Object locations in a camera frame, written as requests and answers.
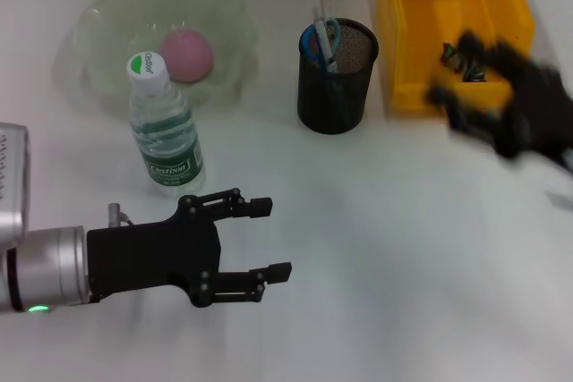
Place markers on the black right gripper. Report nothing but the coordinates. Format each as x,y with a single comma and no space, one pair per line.
541,118

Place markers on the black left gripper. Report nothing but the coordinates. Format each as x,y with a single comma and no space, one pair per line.
152,257

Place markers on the green plastic wrapper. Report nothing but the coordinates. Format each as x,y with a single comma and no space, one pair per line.
456,60

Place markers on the clear water bottle green label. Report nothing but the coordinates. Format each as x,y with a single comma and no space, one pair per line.
170,140

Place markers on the grey white ballpoint pen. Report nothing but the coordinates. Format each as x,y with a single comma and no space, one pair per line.
327,48

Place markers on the blue teal scissors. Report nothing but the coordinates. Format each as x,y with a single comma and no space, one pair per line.
309,48

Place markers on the pink peach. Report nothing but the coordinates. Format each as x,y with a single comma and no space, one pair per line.
185,55

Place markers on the black mesh pen holder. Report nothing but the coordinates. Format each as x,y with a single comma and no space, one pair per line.
333,100

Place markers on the green glass fruit plate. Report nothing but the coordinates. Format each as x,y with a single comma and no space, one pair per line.
224,19

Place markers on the yellow plastic bin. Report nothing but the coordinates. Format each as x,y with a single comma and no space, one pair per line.
416,42

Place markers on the left wrist camera silver box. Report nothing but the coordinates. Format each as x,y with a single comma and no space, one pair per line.
13,185

